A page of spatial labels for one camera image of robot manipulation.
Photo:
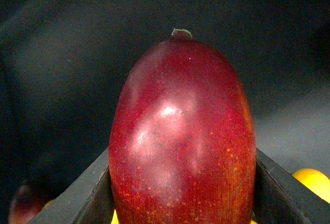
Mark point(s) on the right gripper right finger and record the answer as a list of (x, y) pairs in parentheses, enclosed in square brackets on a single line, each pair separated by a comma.
[(281, 198)]

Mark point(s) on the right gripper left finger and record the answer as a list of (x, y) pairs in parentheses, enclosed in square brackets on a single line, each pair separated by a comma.
[(87, 200)]

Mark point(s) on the red mango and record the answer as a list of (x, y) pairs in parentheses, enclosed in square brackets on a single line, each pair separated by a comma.
[(182, 147)]

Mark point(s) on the yellow mango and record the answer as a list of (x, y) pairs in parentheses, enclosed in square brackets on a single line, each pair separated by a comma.
[(315, 181)]

